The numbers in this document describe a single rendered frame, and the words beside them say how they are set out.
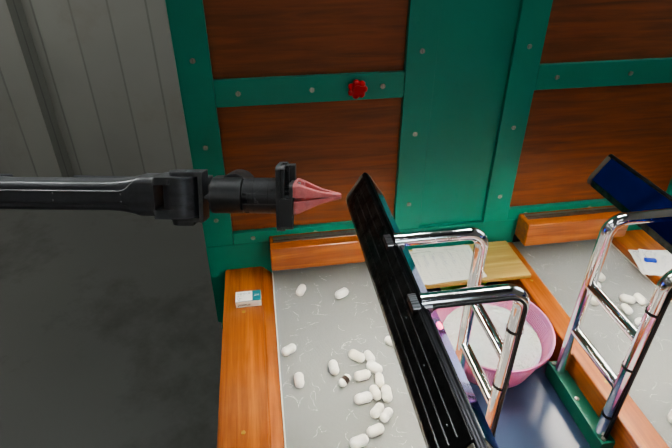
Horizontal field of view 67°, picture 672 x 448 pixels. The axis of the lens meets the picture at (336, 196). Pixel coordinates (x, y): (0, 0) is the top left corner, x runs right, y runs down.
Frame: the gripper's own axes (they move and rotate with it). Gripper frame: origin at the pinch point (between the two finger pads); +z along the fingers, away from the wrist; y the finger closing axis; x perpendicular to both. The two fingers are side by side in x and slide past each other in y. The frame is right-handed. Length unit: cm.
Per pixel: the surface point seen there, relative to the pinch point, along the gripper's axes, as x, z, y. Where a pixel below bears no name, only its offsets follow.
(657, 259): -52, 85, 28
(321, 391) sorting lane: -14.3, -3.1, 43.7
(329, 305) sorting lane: -38, -2, 35
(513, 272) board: -45, 45, 29
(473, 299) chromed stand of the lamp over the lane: 10.3, 19.9, 12.9
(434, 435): 26.1, 12.1, 23.1
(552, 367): -24, 47, 43
